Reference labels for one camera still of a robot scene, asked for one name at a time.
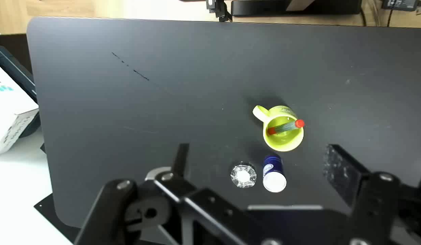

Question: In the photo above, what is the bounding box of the blue bottle with white cap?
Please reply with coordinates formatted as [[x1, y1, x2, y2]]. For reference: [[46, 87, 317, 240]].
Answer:
[[260, 154, 289, 195]]

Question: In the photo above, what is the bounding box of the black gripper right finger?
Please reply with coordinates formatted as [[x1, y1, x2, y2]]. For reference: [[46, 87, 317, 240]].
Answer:
[[321, 143, 421, 245]]

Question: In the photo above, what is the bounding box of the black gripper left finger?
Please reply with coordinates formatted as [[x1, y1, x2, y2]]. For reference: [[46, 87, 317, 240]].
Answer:
[[73, 142, 207, 245]]

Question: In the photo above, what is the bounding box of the flat black device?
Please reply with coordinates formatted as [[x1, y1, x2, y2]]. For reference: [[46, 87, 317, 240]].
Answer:
[[229, 0, 365, 18]]

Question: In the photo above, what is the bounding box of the lime green mug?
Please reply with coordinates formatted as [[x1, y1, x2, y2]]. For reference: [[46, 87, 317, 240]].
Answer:
[[251, 104, 306, 154]]

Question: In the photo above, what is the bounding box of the black tripod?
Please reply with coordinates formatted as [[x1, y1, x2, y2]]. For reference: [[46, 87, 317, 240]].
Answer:
[[205, 0, 233, 23]]

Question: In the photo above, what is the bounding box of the black power adapter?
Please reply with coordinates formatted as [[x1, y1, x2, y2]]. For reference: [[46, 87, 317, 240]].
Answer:
[[380, 0, 421, 11]]

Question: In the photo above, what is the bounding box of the red marker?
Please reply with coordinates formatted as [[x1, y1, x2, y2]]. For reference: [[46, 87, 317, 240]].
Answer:
[[266, 119, 306, 138]]

